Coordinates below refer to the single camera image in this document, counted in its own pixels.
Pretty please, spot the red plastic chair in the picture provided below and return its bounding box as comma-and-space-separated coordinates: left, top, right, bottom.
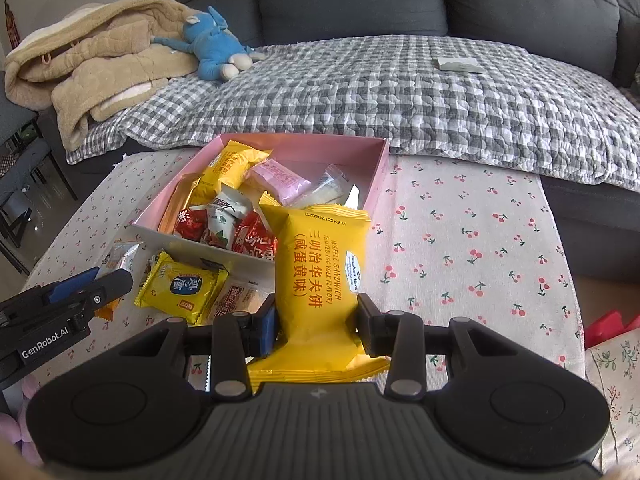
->
585, 310, 640, 349

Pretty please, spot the blue plush toy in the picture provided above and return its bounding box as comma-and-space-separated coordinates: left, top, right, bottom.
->
151, 6, 266, 81

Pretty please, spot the white pecan kernel packet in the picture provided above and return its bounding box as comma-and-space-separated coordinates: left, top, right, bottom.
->
202, 184, 253, 250

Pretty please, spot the silver truffle chocolate packet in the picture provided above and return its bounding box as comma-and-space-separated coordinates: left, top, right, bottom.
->
96, 242, 144, 322

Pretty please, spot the pink and white cardboard box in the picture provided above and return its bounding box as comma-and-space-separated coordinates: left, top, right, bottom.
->
130, 132, 392, 294

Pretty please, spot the yellow cracker pack blue label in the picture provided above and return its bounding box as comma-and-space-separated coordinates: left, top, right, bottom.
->
134, 252, 229, 326

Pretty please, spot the large yellow waffle snack bag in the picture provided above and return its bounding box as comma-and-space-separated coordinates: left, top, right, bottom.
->
189, 141, 271, 206

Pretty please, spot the white nut triangle packet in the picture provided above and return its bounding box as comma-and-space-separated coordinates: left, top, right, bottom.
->
343, 184, 360, 209

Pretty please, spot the orange wafer bar wrapper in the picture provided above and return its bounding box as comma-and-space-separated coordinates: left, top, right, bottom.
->
157, 174, 201, 235

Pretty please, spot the pink snack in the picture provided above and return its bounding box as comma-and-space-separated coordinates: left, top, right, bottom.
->
247, 158, 311, 205

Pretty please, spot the small red snack packet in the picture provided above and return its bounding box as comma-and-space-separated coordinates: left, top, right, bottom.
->
174, 205, 208, 242

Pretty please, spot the clear packet tan biscuit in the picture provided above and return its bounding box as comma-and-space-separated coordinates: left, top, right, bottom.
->
207, 280, 270, 323

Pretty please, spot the grey checked sofa cover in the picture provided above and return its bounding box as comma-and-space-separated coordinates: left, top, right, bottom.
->
66, 36, 639, 191

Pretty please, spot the dark grey chair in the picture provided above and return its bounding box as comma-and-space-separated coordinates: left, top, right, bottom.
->
1, 84, 78, 248

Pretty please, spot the beige quilted blanket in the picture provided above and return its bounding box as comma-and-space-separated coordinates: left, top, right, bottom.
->
4, 0, 198, 152

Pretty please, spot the clear rice cracker packet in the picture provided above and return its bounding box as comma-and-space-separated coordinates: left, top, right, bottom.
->
291, 165, 350, 209

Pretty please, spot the large red snack packet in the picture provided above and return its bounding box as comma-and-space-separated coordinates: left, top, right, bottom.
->
231, 211, 277, 261

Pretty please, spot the white paper on sofa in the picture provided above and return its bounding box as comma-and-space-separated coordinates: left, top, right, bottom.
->
436, 56, 484, 74

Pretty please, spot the cherry print tablecloth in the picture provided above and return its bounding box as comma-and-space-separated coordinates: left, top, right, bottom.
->
28, 150, 585, 375

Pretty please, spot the hand in purple glove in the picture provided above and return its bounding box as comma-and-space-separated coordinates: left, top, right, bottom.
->
0, 374, 42, 467

